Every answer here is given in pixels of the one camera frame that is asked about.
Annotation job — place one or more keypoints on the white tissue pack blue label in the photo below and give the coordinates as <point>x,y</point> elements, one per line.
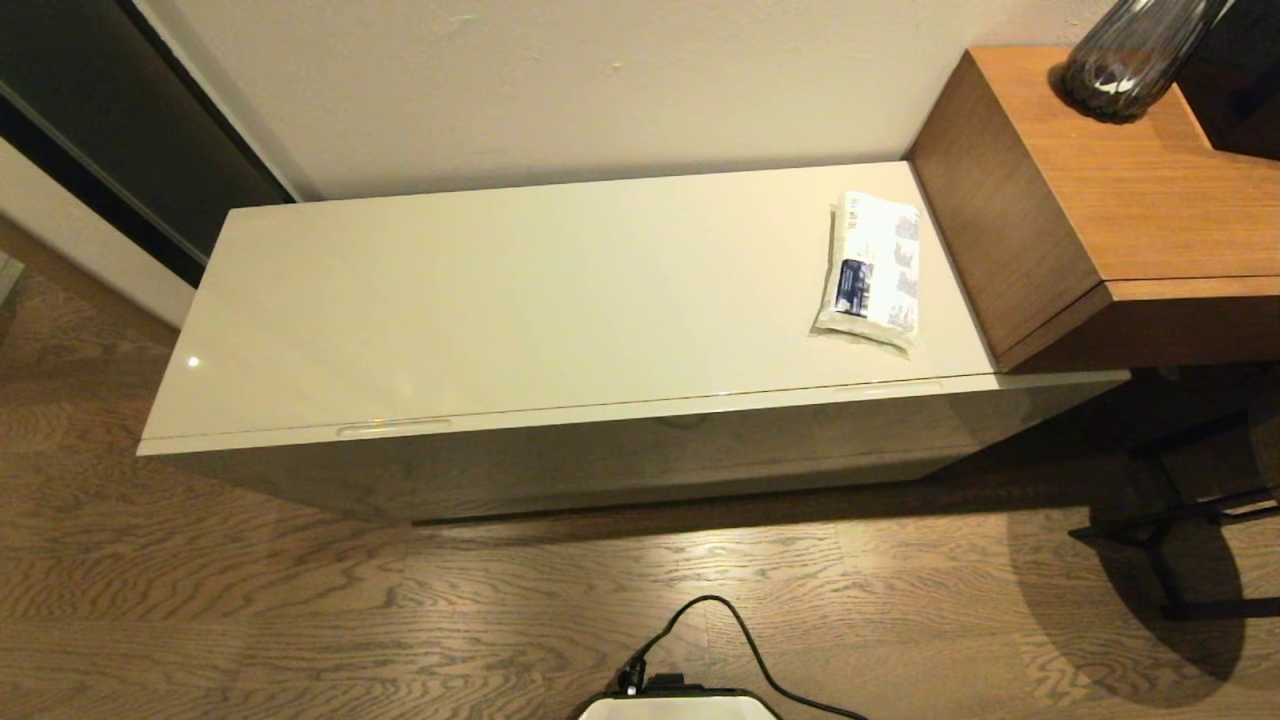
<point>870,270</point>

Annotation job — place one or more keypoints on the beige glossy cabinet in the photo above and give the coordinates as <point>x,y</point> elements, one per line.
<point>550,300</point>

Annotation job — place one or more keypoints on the brown wooden desk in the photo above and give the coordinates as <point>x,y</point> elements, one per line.
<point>1100,200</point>

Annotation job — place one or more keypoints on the dark ribbed glass vase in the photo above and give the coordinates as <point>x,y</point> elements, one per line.
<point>1130,60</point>

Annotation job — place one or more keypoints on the dark wardrobe panel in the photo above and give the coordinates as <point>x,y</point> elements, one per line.
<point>100,100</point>

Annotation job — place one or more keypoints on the black box on desk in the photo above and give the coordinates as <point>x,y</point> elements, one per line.
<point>1240,90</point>

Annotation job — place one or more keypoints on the black metal chair frame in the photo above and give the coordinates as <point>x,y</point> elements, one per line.
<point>1140,528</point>

